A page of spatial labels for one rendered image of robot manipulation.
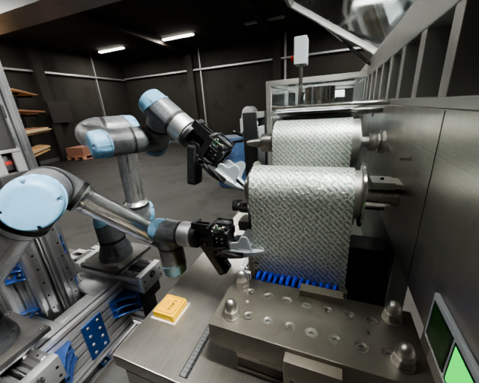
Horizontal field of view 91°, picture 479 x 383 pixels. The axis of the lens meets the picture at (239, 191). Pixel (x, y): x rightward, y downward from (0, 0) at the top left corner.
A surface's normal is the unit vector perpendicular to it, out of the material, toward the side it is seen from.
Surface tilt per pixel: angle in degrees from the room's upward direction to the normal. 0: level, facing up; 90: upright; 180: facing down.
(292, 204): 90
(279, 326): 0
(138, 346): 0
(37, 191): 85
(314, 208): 90
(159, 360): 0
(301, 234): 90
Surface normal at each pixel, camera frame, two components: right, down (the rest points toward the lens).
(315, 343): -0.07, -0.94
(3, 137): 0.94, 0.06
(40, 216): 0.51, 0.17
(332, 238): -0.37, 0.33
